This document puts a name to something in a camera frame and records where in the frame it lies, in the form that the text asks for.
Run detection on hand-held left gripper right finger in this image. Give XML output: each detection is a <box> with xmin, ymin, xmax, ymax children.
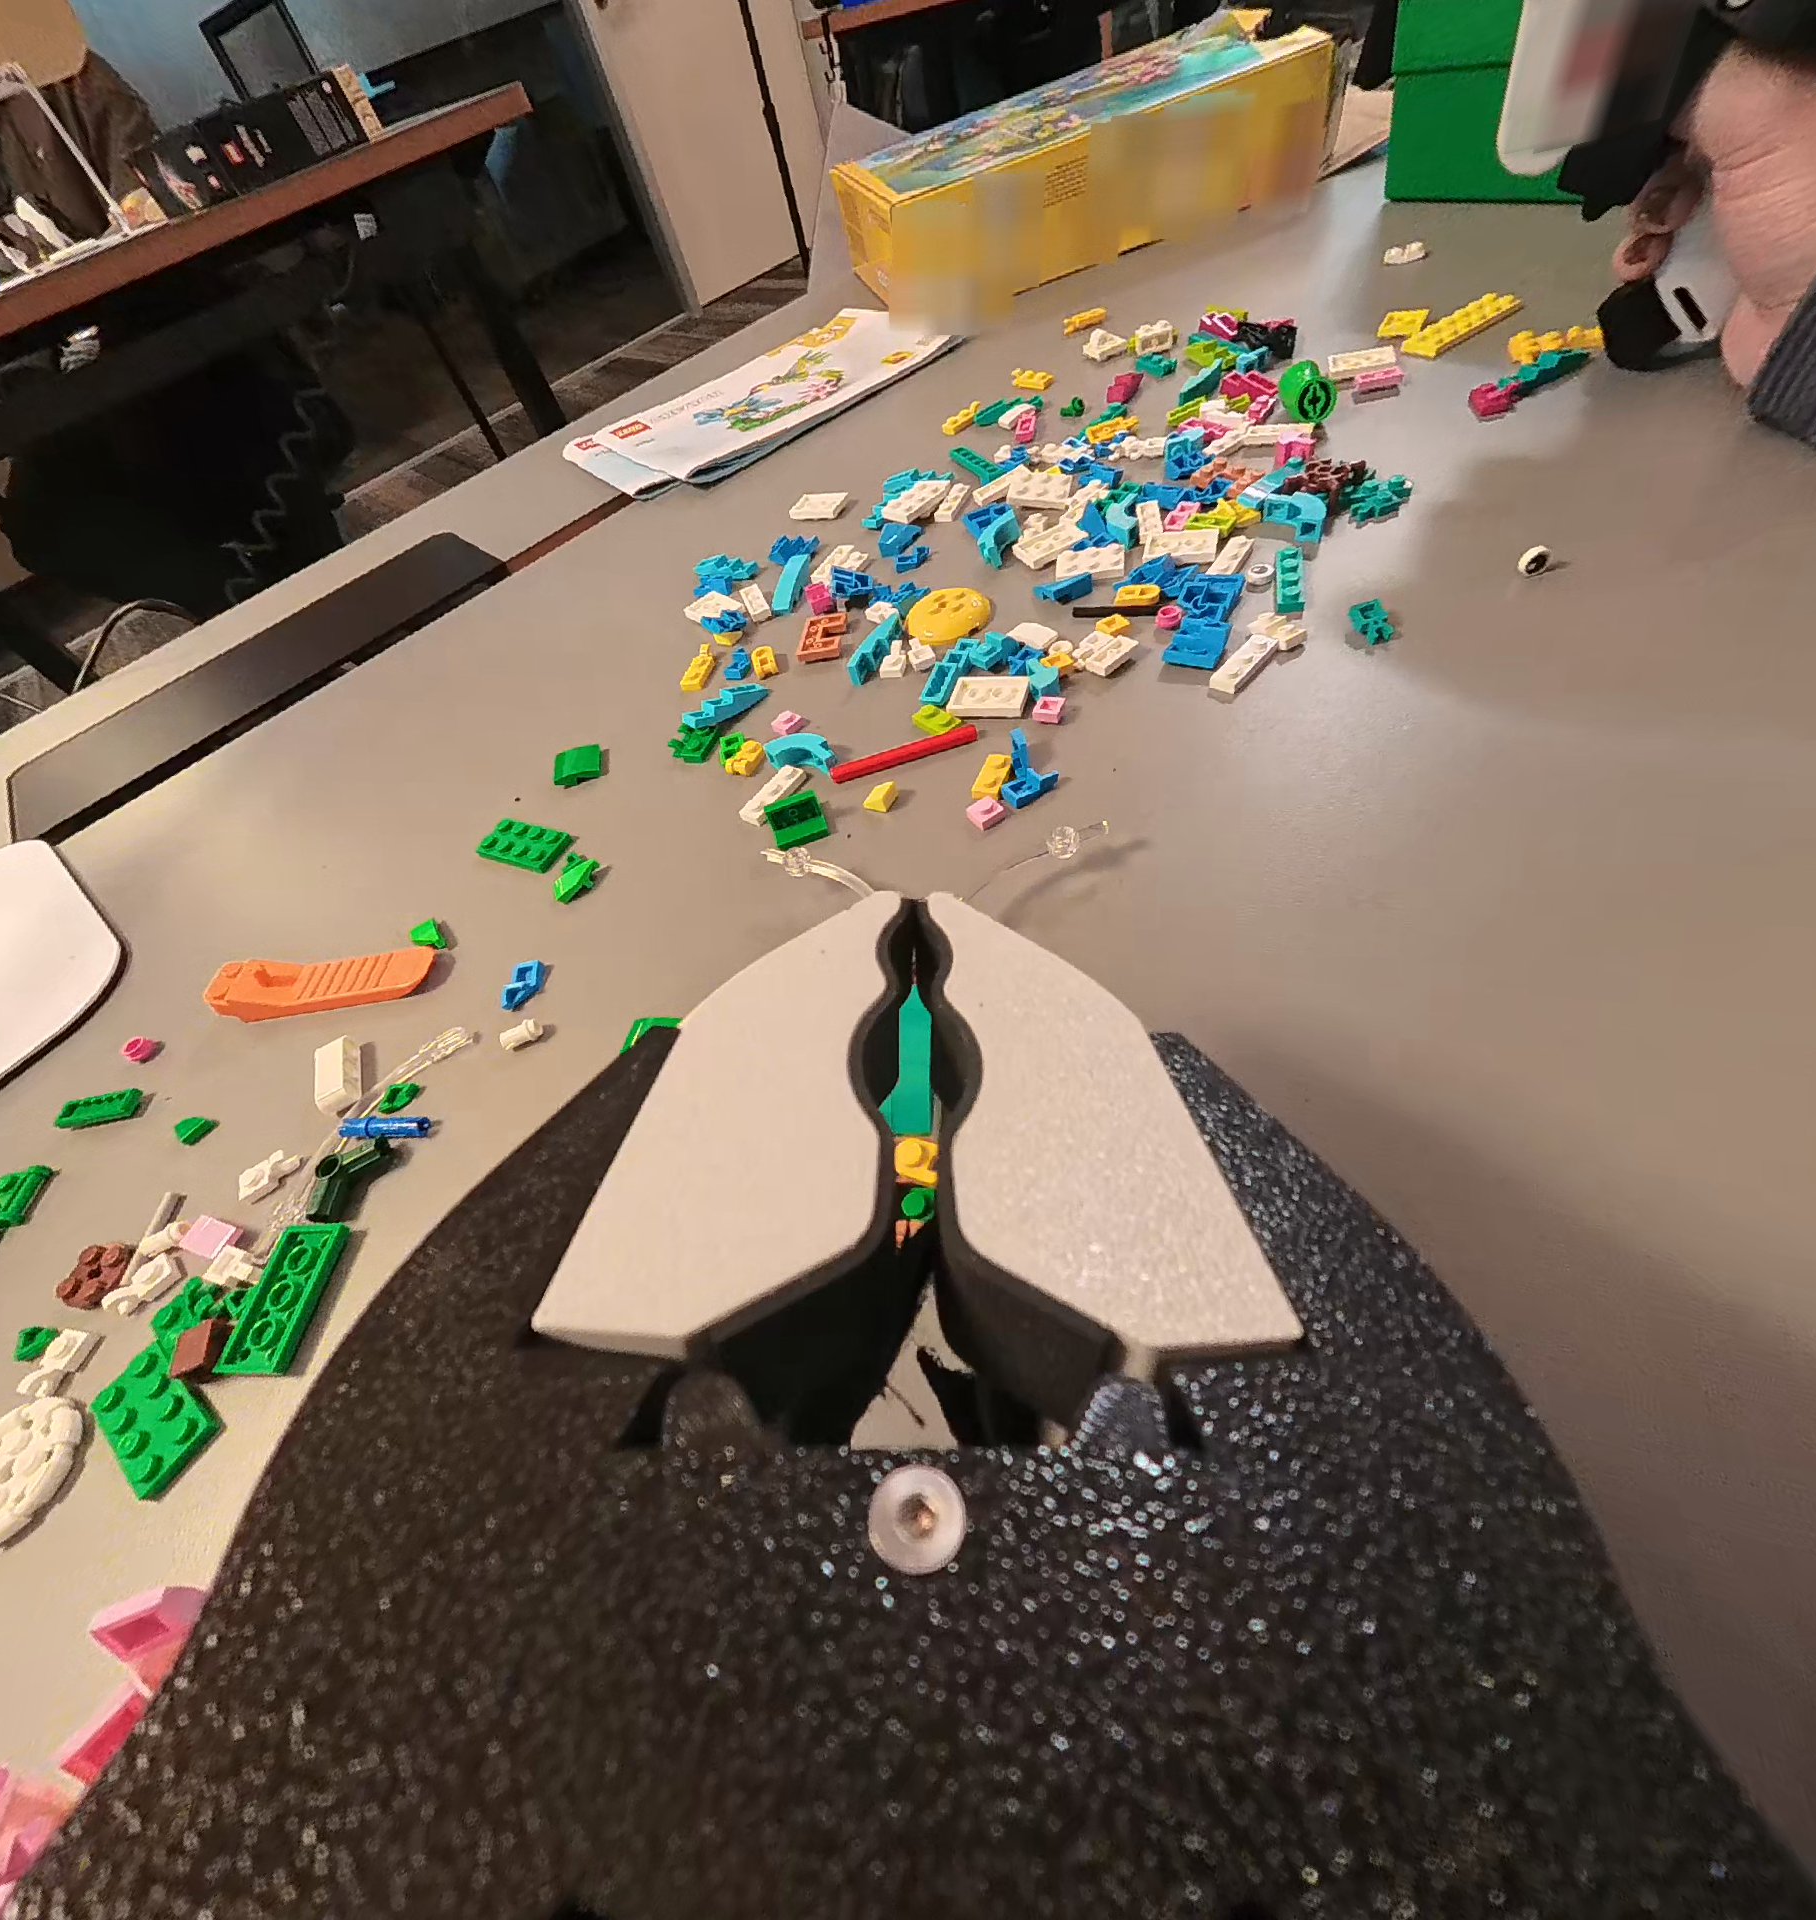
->
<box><xmin>922</xmin><ymin>899</ymin><xmax>1308</xmax><ymax>1376</ymax></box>

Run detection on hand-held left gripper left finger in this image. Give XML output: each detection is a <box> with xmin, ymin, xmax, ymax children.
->
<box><xmin>528</xmin><ymin>893</ymin><xmax>910</xmax><ymax>1368</ymax></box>

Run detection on small teal brick model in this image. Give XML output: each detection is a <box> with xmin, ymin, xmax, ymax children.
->
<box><xmin>766</xmin><ymin>821</ymin><xmax>1113</xmax><ymax>1251</ymax></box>

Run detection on grey desk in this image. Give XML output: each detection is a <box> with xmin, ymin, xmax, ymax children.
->
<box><xmin>0</xmin><ymin>136</ymin><xmax>1816</xmax><ymax>1920</ymax></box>

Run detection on person's right hand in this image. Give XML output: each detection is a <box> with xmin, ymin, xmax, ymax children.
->
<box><xmin>1612</xmin><ymin>45</ymin><xmax>1816</xmax><ymax>386</ymax></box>

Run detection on green box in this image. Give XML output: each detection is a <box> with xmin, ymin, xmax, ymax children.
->
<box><xmin>1383</xmin><ymin>0</ymin><xmax>1589</xmax><ymax>207</ymax></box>

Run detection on teal and magenta bricks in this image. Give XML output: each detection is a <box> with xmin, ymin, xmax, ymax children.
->
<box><xmin>1468</xmin><ymin>346</ymin><xmax>1597</xmax><ymax>423</ymax></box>

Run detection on long yellow plate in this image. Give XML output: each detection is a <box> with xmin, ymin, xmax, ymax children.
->
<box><xmin>1377</xmin><ymin>294</ymin><xmax>1526</xmax><ymax>362</ymax></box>

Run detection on clear tube pieces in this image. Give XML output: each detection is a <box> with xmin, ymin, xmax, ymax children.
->
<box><xmin>350</xmin><ymin>1027</ymin><xmax>479</xmax><ymax>1121</ymax></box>

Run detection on dark green connector brick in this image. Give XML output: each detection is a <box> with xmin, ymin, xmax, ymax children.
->
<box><xmin>306</xmin><ymin>1136</ymin><xmax>399</xmax><ymax>1224</ymax></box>

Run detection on orange brick separator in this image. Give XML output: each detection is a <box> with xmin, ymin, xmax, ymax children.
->
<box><xmin>200</xmin><ymin>944</ymin><xmax>439</xmax><ymax>1027</ymax></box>

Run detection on large green plate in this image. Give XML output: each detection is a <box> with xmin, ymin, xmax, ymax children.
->
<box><xmin>90</xmin><ymin>1340</ymin><xmax>226</xmax><ymax>1507</ymax></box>
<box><xmin>211</xmin><ymin>1224</ymin><xmax>355</xmax><ymax>1382</ymax></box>

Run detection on yellow brick set box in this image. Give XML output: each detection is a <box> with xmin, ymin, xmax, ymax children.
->
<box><xmin>828</xmin><ymin>22</ymin><xmax>1340</xmax><ymax>319</ymax></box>

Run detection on pile of colourful bricks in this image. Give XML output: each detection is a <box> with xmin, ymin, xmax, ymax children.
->
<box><xmin>675</xmin><ymin>303</ymin><xmax>1422</xmax><ymax>842</ymax></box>

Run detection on white instruction booklet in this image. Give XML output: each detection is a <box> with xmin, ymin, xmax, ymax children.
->
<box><xmin>564</xmin><ymin>402</ymin><xmax>794</xmax><ymax>498</ymax></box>
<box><xmin>664</xmin><ymin>307</ymin><xmax>959</xmax><ymax>486</ymax></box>

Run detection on green leaf bricks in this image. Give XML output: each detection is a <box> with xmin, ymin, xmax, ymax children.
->
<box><xmin>0</xmin><ymin>1164</ymin><xmax>57</xmax><ymax>1297</ymax></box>

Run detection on white book stand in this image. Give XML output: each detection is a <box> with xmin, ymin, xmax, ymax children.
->
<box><xmin>0</xmin><ymin>838</ymin><xmax>129</xmax><ymax>1121</ymax></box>

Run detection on cluster of pink bricks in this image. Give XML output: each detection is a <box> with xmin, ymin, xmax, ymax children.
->
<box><xmin>0</xmin><ymin>1582</ymin><xmax>218</xmax><ymax>1887</ymax></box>

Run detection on white round plate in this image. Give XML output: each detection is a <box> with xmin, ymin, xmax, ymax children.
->
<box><xmin>0</xmin><ymin>1392</ymin><xmax>92</xmax><ymax>1562</ymax></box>

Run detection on pale door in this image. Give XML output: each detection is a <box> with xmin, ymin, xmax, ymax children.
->
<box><xmin>564</xmin><ymin>0</ymin><xmax>839</xmax><ymax>319</ymax></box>

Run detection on wooden background table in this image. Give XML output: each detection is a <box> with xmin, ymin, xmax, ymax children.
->
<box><xmin>0</xmin><ymin>83</ymin><xmax>567</xmax><ymax>453</ymax></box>

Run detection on black printed box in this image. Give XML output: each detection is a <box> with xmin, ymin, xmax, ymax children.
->
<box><xmin>148</xmin><ymin>70</ymin><xmax>372</xmax><ymax>210</ymax></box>

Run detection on clear book stand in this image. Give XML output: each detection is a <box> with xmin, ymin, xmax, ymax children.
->
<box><xmin>0</xmin><ymin>60</ymin><xmax>133</xmax><ymax>250</ymax></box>

